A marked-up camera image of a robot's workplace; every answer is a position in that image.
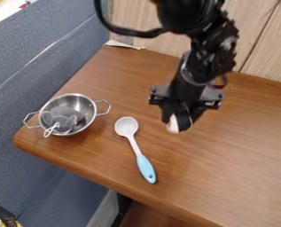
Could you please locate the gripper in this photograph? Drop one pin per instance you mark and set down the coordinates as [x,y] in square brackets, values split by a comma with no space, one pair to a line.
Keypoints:
[186,94]

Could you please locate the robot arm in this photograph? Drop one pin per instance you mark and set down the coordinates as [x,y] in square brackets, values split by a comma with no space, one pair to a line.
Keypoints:
[201,44]

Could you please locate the white and black toy sushi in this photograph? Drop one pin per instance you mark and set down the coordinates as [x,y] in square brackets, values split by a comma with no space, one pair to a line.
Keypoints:
[173,126]

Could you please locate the white paper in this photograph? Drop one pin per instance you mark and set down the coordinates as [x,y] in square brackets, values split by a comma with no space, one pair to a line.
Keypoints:
[120,44]

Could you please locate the silver pot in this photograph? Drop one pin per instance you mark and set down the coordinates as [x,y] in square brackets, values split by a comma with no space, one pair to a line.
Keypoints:
[77,105]

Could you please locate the grey plush mouse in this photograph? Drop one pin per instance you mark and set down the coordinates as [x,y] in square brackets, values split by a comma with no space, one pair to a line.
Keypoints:
[61,118]

